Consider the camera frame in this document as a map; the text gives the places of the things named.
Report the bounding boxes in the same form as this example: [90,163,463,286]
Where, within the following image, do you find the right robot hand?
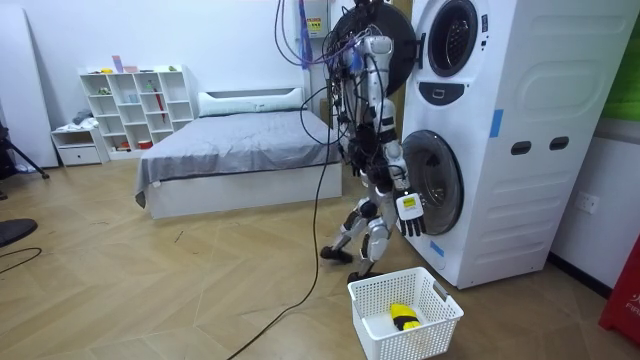
[394,191,429,239]

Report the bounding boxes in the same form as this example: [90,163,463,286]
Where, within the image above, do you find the robot legs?
[319,172,401,284]

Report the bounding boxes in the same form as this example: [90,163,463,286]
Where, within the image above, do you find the yellow black soft toy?
[389,302,423,332]

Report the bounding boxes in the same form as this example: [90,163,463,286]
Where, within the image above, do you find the white perforated laundry basket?
[347,266,465,360]

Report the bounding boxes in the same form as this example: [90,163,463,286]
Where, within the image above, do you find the robot body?
[327,0,419,197]

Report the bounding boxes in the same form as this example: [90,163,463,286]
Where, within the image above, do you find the white washing machine tower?
[397,0,640,291]

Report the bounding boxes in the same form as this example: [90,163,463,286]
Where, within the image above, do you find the open round washer door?
[330,1,427,98]

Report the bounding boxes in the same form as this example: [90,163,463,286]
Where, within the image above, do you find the grey bed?
[133,87,344,220]

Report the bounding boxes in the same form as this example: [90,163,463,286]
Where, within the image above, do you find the white pillow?
[198,88,307,118]

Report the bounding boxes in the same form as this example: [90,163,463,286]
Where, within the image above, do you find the red cabinet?
[597,233,640,347]

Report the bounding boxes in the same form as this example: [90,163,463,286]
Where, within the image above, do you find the red long item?
[152,88,167,124]

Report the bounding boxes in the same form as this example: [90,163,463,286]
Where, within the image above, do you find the white cube shelf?
[77,64,199,162]

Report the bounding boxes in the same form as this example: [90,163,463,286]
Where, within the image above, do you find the white bedside cabinet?
[50,127,111,168]

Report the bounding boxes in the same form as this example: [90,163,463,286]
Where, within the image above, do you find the white cloth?
[55,117,100,133]

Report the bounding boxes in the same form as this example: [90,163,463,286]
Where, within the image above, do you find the black tripod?
[0,121,51,202]

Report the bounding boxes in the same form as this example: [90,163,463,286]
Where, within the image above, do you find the black round base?
[0,217,39,249]

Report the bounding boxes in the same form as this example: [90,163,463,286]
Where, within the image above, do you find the black floor cable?
[225,84,351,360]

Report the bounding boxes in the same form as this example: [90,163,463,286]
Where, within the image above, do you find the white wall socket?
[573,190,601,216]

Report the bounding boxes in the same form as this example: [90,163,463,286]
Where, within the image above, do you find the cable bundle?
[272,0,362,69]

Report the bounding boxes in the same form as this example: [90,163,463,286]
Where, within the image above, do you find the wall electrical box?
[301,0,332,40]

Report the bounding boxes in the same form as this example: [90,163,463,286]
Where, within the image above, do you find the green wall poster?
[599,13,640,123]

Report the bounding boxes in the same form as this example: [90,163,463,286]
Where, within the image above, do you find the thin black cable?
[0,246,44,276]

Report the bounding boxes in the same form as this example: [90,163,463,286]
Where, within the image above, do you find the white wall panel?
[0,3,61,170]

